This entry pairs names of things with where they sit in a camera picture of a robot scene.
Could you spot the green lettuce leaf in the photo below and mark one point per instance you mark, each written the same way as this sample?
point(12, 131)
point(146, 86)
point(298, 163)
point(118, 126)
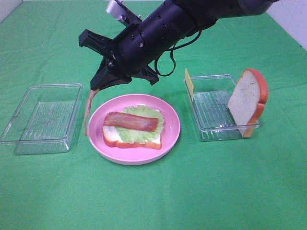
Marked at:
point(142, 137)

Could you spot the pink round plate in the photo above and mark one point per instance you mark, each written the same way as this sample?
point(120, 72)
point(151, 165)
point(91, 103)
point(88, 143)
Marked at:
point(138, 155)

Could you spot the left clear plastic tray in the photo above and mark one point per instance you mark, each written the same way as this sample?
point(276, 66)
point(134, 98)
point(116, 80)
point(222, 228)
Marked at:
point(45, 121)

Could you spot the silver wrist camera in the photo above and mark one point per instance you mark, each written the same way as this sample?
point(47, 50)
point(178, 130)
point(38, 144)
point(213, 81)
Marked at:
point(121, 13)

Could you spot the green tablecloth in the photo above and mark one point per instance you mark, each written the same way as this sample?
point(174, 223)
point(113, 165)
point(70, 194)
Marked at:
point(258, 183)

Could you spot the clear plastic tray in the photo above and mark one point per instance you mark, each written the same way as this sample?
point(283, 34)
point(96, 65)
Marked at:
point(45, 121)
point(212, 118)

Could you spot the right clear plastic tray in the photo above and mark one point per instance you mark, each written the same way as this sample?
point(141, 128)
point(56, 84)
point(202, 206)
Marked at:
point(212, 118)

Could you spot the yellow cheese slice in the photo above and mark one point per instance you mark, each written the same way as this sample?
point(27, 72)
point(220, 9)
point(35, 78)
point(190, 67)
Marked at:
point(189, 83)

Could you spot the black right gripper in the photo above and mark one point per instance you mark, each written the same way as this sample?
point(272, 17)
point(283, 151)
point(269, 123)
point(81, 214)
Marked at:
point(124, 57)

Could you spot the bacon strip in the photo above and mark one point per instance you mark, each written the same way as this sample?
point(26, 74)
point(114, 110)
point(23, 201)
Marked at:
point(91, 95)
point(130, 121)

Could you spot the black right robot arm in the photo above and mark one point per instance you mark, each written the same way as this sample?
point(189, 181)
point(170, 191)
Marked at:
point(177, 19)

